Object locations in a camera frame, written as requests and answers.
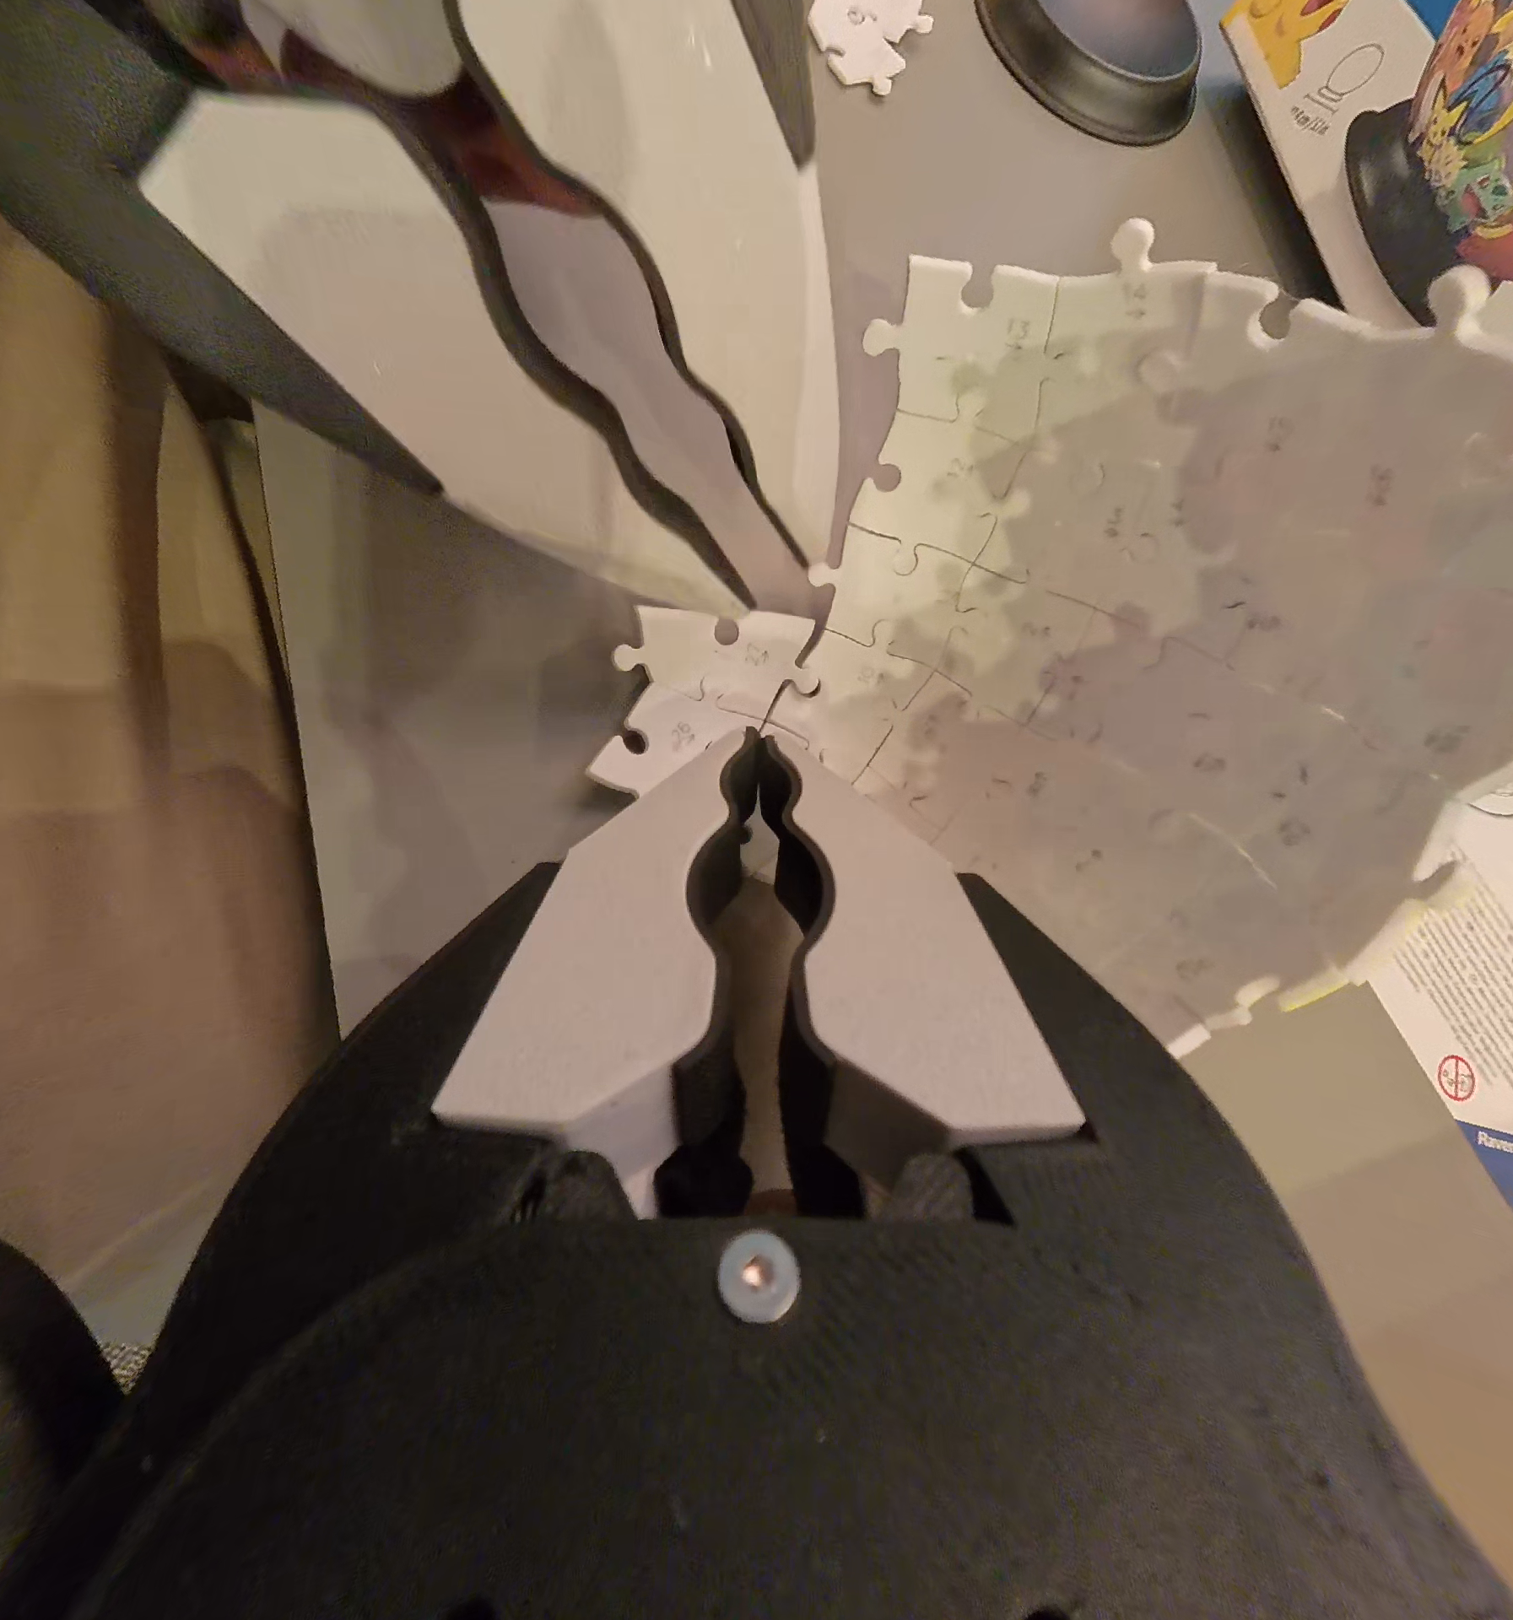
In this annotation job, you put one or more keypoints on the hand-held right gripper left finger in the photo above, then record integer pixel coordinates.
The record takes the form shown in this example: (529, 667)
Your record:
(571, 1012)

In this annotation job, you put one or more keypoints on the partly built puzzle ball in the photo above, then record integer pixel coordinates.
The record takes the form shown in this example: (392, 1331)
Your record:
(1211, 634)

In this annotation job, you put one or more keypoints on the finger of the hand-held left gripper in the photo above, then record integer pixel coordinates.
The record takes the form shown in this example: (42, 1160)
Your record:
(363, 292)
(705, 190)

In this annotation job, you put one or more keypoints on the pair of joined puzzle pieces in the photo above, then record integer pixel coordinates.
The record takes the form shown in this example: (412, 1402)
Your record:
(864, 36)

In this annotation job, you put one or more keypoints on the person's beige trouser leg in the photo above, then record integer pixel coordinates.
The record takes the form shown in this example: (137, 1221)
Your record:
(98, 823)

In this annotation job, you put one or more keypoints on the dark grey chair seat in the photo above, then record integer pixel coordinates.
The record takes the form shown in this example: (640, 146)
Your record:
(9, 1417)

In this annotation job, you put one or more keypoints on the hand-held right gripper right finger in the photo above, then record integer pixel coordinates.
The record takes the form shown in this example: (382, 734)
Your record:
(945, 1012)

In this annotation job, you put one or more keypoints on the black round ball stand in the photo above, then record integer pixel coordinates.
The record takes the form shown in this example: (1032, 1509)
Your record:
(1097, 64)

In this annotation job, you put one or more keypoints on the blue puzzle box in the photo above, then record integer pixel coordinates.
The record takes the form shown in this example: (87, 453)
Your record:
(1401, 127)

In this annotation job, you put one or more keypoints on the white instruction leaflet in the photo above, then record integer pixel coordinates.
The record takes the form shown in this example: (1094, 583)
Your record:
(1490, 1012)

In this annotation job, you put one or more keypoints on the small joined puzzle piece cluster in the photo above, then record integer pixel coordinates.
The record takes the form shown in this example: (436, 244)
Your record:
(692, 685)

